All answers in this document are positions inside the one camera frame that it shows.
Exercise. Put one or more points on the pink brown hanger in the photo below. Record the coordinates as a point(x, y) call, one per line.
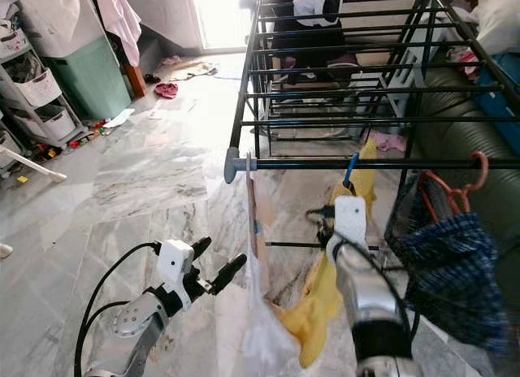
point(253, 206)

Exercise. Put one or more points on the coral red hanger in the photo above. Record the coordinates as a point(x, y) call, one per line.
point(447, 194)

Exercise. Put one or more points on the white shirt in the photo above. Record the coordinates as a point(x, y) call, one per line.
point(264, 328)

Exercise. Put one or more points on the blue plastic hanger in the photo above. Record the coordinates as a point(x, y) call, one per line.
point(351, 170)

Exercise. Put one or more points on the small red cloth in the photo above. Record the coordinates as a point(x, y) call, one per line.
point(166, 91)

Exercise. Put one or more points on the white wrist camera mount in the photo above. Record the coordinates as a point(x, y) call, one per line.
point(176, 263)
point(349, 221)

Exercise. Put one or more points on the pink hanging garment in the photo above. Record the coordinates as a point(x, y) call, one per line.
point(118, 19)

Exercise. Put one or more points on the grey drawer trolley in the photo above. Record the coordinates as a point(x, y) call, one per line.
point(41, 93)

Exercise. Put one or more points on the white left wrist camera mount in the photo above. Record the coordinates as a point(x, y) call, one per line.
point(176, 263)

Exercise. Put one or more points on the yellow shirt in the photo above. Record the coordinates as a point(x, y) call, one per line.
point(317, 312)

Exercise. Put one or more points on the blue plaid shirt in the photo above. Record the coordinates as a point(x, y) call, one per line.
point(455, 271)

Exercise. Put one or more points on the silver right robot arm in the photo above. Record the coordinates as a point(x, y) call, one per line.
point(370, 304)

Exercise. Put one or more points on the white cloth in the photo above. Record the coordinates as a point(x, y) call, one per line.
point(310, 5)

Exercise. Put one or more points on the pink cloth item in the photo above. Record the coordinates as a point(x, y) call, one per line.
point(388, 141)

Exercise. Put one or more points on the beige floor cloth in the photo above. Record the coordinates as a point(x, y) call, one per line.
point(195, 68)

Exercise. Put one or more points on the white paper sheet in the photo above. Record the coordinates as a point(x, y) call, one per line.
point(118, 118)

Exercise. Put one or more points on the green plastic bin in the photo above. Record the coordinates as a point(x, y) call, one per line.
point(89, 76)

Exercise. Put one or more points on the dark purple chair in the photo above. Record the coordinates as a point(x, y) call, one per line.
point(309, 56)

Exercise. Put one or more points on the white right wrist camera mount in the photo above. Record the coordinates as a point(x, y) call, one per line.
point(349, 221)

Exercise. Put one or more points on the dark green sofa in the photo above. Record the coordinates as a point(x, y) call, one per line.
point(479, 109)

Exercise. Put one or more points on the black metal drying rack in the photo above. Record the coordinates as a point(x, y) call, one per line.
point(357, 163)

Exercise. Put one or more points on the white fabric cover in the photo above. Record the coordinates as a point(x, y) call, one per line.
point(57, 19)

